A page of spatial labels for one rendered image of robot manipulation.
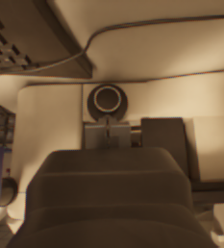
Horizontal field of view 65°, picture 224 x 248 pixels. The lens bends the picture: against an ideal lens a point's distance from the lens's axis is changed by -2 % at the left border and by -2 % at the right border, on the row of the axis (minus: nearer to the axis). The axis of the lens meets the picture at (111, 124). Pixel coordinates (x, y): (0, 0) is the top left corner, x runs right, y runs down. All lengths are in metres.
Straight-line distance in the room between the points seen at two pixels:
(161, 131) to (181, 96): 0.06
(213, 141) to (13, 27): 0.32
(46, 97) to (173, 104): 0.21
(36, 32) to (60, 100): 0.14
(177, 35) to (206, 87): 0.12
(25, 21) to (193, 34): 0.18
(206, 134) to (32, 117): 0.29
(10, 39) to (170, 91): 0.24
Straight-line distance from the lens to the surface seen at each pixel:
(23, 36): 0.22
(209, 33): 0.26
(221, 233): 0.47
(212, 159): 0.34
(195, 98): 0.32
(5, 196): 0.30
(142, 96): 0.32
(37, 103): 0.33
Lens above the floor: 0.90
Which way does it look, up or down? 13 degrees down
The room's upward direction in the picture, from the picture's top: 178 degrees clockwise
